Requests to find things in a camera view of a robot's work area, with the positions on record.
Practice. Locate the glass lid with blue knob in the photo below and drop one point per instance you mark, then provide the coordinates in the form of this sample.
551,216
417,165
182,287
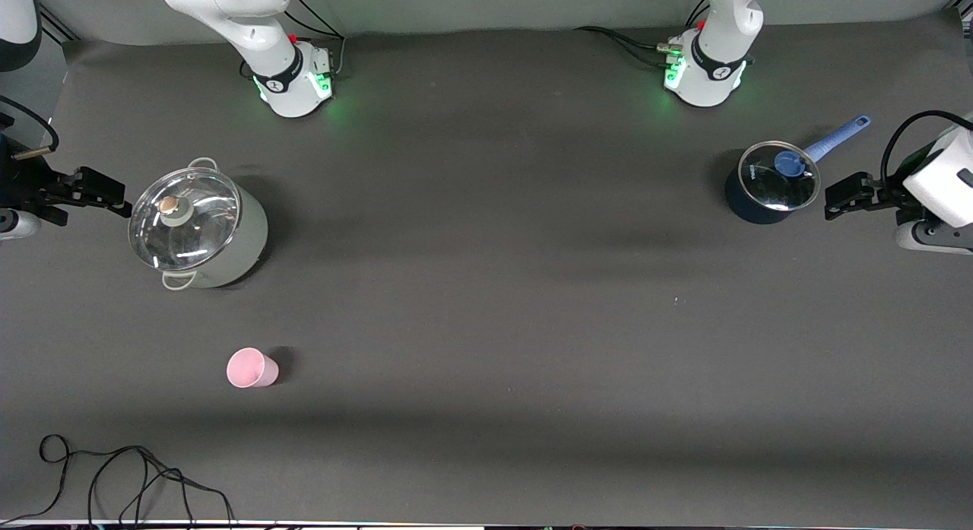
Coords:
768,192

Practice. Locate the dark grey table cloth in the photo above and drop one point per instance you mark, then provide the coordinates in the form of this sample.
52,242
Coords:
486,287

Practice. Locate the glass lid with wooden knob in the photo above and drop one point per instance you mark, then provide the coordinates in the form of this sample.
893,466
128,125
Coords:
205,218

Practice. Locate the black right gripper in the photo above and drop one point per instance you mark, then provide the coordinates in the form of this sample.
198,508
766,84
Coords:
24,186

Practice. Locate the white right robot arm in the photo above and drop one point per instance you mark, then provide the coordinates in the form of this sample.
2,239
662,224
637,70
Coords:
228,5

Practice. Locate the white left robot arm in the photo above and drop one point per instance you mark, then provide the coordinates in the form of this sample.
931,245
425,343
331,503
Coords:
714,28

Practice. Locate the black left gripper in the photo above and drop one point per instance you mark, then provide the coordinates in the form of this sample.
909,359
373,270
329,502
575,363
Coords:
892,196

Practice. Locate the black diagonal frame bar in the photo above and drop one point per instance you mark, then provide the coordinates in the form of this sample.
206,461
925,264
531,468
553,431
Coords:
58,24

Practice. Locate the dark blue saucepan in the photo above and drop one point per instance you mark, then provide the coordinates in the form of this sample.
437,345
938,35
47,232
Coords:
749,211

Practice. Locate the pink plastic cup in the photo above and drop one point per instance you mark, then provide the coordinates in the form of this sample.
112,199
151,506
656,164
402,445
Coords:
251,369

